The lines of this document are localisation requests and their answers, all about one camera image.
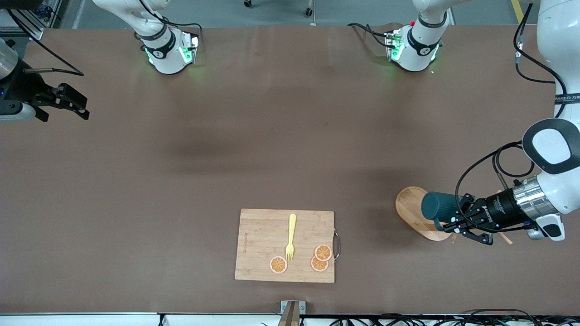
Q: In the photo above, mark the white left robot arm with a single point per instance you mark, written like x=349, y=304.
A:
x=557, y=45

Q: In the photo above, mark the orange slice toy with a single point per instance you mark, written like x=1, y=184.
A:
x=323, y=251
x=278, y=265
x=317, y=266

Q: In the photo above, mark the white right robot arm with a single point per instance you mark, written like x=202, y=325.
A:
x=165, y=50

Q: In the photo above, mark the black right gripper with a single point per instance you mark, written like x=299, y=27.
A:
x=23, y=89

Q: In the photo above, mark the wooden mug tree rack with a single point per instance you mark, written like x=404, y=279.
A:
x=408, y=208

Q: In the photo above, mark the metal table edge bracket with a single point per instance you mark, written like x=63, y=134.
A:
x=290, y=317

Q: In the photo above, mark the teal mug yellow inside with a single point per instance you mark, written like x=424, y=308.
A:
x=437, y=206

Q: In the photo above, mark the bamboo cutting board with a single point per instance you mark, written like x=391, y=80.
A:
x=263, y=244

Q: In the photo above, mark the yellow plastic fork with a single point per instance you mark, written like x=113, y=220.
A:
x=292, y=226

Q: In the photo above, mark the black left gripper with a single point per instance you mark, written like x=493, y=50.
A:
x=497, y=208

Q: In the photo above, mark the aluminium frame post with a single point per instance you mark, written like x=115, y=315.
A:
x=36, y=32

